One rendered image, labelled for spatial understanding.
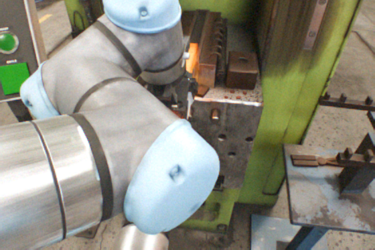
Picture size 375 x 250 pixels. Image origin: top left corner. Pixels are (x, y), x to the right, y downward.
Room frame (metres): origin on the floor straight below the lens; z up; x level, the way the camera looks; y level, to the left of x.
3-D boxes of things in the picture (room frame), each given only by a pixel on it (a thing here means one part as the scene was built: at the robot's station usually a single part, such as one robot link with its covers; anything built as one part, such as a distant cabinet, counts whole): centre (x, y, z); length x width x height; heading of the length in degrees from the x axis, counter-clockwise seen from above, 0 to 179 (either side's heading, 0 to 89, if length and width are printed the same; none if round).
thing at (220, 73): (0.78, -0.12, 0.95); 0.34 x 0.03 x 0.03; 172
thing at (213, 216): (0.84, -0.07, 0.23); 0.55 x 0.37 x 0.47; 172
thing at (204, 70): (0.84, -0.01, 0.96); 0.42 x 0.20 x 0.09; 172
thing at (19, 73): (0.53, 0.45, 1.01); 0.07 x 0.05 x 0.07; 107
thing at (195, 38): (0.83, -0.03, 0.99); 0.42 x 0.05 x 0.01; 172
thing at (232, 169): (0.84, -0.07, 0.69); 0.56 x 0.38 x 0.45; 172
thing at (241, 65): (0.66, -0.17, 0.95); 0.12 x 0.08 x 0.06; 172
